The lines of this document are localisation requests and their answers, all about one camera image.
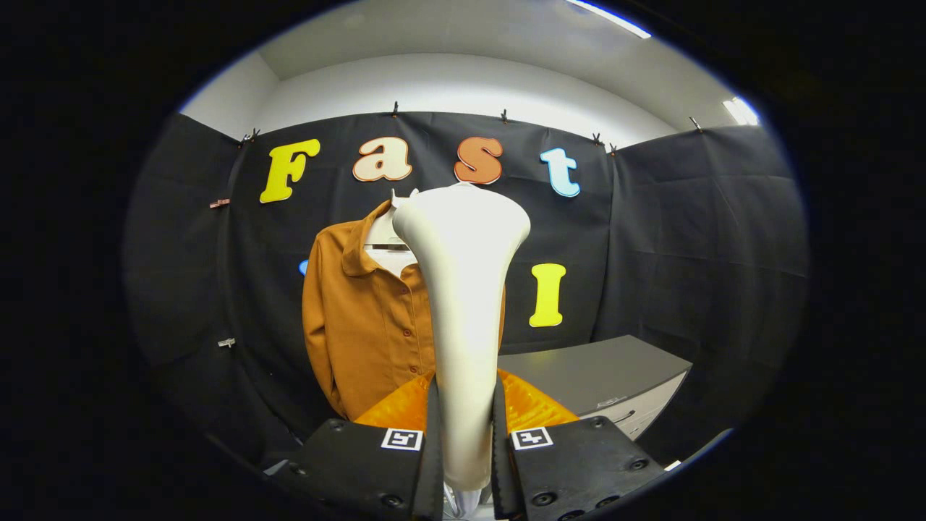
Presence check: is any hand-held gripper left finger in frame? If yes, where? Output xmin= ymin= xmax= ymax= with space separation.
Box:
xmin=273 ymin=370 xmax=443 ymax=521

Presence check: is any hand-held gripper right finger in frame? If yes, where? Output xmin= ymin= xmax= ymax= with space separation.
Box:
xmin=492 ymin=369 xmax=666 ymax=521

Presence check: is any brown button-up shirt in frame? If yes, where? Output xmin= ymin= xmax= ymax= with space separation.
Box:
xmin=302 ymin=199 xmax=507 ymax=423

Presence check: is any grey cabinet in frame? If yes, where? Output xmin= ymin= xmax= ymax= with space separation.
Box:
xmin=498 ymin=334 xmax=693 ymax=442

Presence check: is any white mannequin torso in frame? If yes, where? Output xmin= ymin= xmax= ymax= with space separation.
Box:
xmin=364 ymin=188 xmax=421 ymax=280

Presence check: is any black backdrop cloth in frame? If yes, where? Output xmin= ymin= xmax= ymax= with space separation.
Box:
xmin=124 ymin=110 xmax=807 ymax=465

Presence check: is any short ceiling light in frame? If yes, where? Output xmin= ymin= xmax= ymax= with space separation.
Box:
xmin=723 ymin=96 xmax=761 ymax=127

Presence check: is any long ceiling light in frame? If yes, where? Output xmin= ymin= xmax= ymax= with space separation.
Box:
xmin=566 ymin=0 xmax=653 ymax=40

